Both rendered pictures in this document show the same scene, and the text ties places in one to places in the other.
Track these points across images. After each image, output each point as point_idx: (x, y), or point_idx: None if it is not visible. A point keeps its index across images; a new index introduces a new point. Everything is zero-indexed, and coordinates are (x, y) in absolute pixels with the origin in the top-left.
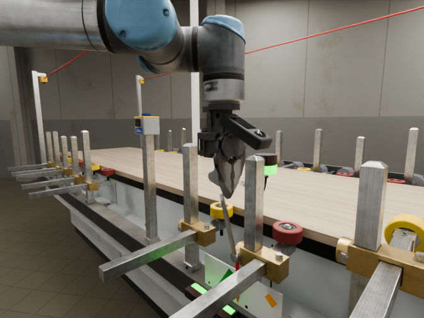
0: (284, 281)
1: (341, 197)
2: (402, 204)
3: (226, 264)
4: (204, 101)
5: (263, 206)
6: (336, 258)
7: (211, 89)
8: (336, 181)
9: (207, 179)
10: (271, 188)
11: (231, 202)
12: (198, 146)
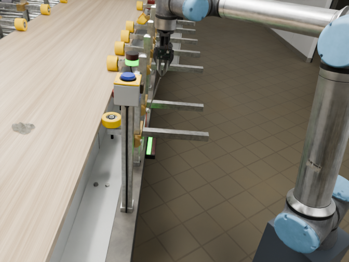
0: (101, 135)
1: (34, 82)
2: (37, 67)
3: (144, 122)
4: (174, 29)
5: None
6: (149, 73)
7: (176, 23)
8: None
9: (10, 167)
10: (27, 112)
11: (94, 117)
12: (171, 55)
